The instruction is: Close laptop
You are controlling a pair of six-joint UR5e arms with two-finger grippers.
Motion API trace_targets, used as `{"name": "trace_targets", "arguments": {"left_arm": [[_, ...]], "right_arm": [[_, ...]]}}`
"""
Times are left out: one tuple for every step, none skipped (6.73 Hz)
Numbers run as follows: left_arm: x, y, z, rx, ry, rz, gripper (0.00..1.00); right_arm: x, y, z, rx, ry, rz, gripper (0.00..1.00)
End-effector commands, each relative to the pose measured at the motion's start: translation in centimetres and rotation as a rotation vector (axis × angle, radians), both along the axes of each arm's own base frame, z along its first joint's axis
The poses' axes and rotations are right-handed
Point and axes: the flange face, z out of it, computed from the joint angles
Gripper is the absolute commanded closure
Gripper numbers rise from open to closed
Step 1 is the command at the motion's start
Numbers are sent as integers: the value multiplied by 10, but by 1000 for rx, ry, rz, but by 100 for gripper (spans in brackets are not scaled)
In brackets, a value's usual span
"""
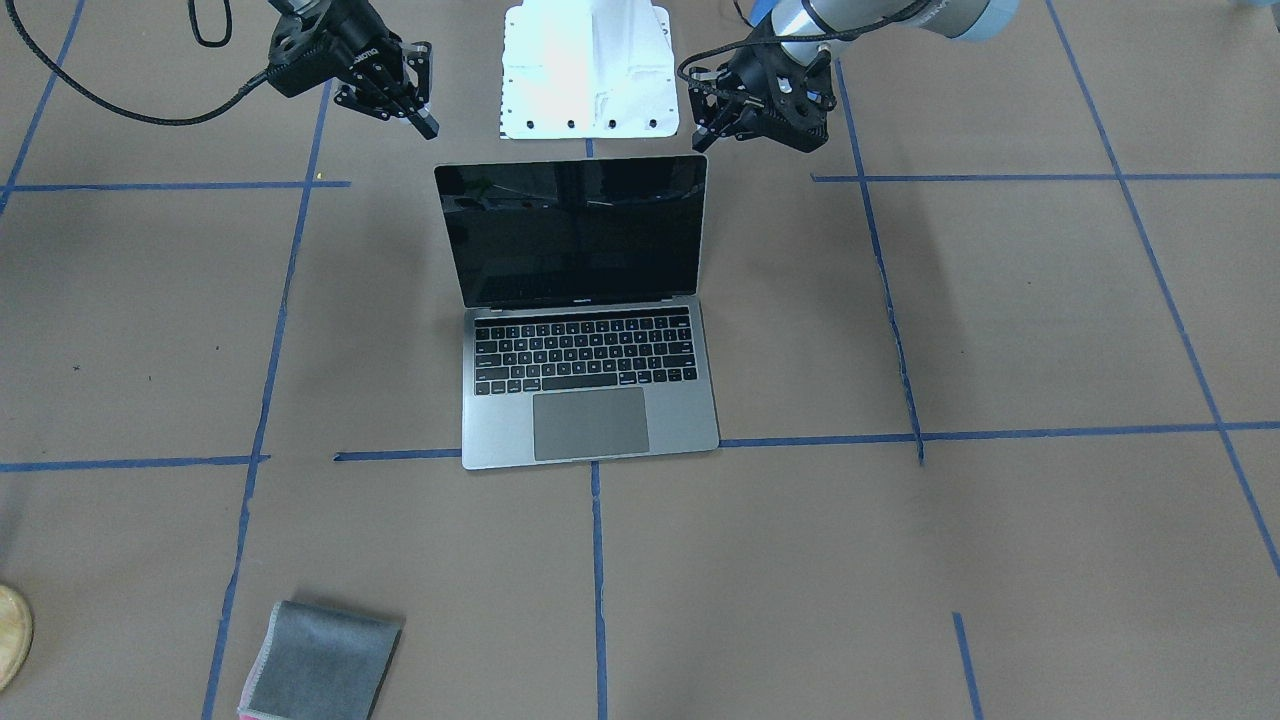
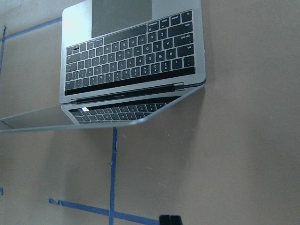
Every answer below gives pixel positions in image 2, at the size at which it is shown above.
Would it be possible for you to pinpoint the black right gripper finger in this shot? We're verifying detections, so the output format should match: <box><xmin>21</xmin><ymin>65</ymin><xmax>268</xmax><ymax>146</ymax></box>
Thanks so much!
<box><xmin>159</xmin><ymin>215</ymin><xmax>182</xmax><ymax>225</ymax></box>

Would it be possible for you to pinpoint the grey laptop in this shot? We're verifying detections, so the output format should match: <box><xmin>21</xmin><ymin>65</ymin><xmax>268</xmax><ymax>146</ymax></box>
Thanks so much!
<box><xmin>0</xmin><ymin>0</ymin><xmax>206</xmax><ymax>133</ymax></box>

